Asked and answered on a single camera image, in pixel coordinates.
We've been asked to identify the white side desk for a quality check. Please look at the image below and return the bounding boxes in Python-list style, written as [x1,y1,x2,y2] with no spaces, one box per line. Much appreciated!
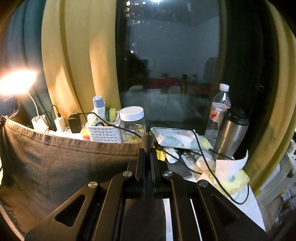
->
[255,137,296,209]

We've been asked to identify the yellow tissue pack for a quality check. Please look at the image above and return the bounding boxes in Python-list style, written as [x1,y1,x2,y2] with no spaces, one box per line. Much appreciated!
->
[198,149,250,197]

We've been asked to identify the teal curtain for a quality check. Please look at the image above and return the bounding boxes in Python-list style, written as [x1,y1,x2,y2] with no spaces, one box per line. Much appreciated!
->
[0,0,50,121]

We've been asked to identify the white crumpled sock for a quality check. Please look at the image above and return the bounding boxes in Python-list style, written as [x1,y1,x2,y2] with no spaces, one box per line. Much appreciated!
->
[165,146,216,176]

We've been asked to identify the crumpled white tissue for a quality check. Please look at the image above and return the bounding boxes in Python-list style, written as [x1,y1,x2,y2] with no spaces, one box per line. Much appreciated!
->
[87,113,109,127]

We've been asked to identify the yellow curtain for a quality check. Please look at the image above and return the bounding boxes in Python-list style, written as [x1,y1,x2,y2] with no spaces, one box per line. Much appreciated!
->
[245,0,296,193]
[42,0,122,116]

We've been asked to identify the clear jar white lid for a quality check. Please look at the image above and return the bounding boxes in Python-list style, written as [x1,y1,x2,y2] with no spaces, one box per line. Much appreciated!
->
[119,107,146,144]

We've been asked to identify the white charger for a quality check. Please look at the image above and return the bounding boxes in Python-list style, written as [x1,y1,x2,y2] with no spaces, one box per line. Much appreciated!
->
[55,116,66,132]

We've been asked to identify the white plastic basket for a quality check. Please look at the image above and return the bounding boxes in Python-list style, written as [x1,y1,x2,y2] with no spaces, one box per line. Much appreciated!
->
[85,113,123,143]

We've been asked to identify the yellow green sponge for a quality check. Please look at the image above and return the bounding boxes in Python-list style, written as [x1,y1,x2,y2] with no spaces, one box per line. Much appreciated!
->
[106,108,119,122]

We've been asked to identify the glass window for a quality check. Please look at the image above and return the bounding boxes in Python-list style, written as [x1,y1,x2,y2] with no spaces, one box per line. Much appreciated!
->
[116,0,271,130]

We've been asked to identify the steel thermos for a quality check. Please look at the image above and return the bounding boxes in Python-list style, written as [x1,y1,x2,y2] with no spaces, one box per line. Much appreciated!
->
[214,109,250,160]

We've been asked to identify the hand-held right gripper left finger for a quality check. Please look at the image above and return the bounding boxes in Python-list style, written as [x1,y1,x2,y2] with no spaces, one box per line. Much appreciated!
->
[24,148,148,241]

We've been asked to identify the white spray bottle blue cap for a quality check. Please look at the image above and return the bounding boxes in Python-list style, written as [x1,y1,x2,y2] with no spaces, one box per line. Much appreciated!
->
[92,95,106,115]

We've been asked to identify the white desk lamp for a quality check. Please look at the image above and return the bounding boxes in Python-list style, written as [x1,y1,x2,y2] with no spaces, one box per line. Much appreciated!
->
[0,70,50,134]

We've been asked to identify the long black charging cable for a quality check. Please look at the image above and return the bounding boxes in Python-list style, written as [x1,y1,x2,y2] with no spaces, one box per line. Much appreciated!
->
[79,112,250,205]

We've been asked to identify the black lamp cable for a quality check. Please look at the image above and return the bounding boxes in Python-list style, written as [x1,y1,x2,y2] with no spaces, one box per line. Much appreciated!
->
[37,105,62,132]

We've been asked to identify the red can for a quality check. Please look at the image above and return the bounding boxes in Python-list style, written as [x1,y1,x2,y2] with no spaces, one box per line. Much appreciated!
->
[81,127,92,141]

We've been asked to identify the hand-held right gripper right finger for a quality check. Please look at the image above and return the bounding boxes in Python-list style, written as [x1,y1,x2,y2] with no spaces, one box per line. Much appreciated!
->
[149,153,270,241]

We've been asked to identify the dark phone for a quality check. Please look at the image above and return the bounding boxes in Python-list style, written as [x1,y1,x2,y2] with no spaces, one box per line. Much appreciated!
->
[166,160,193,179]

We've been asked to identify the clear plastic water bottle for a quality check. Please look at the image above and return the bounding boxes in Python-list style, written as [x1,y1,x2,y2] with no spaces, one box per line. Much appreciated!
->
[205,83,232,142]

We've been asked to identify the dark tablet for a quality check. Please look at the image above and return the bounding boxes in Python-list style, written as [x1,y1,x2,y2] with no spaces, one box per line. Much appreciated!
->
[0,97,20,116]

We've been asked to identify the white wipes packet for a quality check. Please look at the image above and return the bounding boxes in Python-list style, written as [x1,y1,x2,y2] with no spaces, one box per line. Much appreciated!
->
[150,127,214,151]

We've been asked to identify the black charger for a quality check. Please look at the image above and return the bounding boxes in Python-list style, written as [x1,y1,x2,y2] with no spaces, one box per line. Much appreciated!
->
[68,113,82,133]

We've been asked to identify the brown t-shirt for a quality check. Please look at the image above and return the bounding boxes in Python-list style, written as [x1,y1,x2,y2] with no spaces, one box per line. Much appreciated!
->
[0,117,167,241]

